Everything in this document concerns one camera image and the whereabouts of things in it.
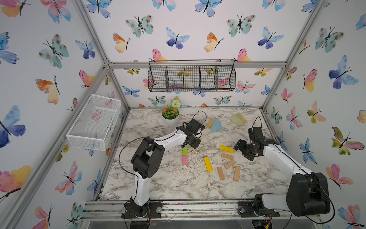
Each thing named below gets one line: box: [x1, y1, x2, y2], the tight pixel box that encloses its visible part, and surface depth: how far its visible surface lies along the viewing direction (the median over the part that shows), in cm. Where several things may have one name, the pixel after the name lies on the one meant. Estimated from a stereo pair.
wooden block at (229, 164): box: [224, 159, 236, 170], surface depth 91 cm
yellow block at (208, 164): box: [203, 156, 214, 172], surface depth 92 cm
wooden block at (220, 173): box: [216, 166, 225, 181], surface depth 88 cm
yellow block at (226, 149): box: [219, 144, 234, 154], surface depth 98 cm
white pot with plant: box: [162, 95, 182, 128], surface depth 103 cm
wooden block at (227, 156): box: [221, 152, 234, 161], surface depth 95 cm
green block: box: [183, 146, 188, 156], surface depth 97 cm
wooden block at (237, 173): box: [233, 166, 241, 182], surface depth 88 cm
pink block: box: [182, 155, 188, 166], surface depth 93 cm
